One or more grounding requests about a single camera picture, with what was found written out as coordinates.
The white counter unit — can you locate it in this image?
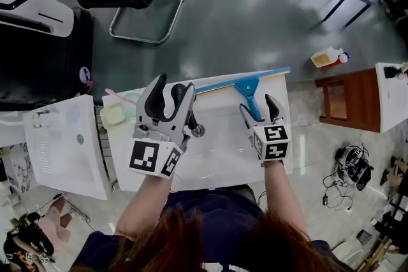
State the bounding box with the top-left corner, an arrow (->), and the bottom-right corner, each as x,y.
375,61 -> 408,134

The blue squeegee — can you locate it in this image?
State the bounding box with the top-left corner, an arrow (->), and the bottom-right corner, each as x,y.
194,66 -> 292,122

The black device with cables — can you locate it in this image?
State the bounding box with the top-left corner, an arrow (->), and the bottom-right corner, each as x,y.
322,143 -> 375,211

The white bottle with yellow label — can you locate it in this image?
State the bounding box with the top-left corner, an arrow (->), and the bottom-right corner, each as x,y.
310,45 -> 352,69

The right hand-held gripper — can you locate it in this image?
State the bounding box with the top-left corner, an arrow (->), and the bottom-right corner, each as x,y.
239,94 -> 293,162

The pale green dish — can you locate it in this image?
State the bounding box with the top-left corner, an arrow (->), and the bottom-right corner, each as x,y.
122,91 -> 142,119

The white curved machine shell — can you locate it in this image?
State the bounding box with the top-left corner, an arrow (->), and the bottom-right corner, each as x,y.
0,0 -> 75,39

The person's dark blue shirt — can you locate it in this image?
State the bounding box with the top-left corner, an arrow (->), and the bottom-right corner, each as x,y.
69,184 -> 351,272

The large white wash basin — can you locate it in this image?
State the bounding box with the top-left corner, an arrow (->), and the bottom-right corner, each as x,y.
101,72 -> 295,192

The small white wash basin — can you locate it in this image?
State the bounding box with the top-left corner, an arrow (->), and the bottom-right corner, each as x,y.
22,94 -> 110,201

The pink toothbrush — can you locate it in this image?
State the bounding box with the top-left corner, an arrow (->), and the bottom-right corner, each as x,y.
105,88 -> 140,105

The person's right forearm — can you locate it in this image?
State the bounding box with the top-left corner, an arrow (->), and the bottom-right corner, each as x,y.
260,159 -> 312,241

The black case with round sticker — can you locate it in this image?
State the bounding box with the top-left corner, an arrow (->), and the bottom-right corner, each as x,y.
0,6 -> 95,112

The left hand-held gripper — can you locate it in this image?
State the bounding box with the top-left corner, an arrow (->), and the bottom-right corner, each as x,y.
127,73 -> 197,181

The person's left forearm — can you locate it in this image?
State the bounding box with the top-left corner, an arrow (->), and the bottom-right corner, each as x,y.
114,172 -> 175,241

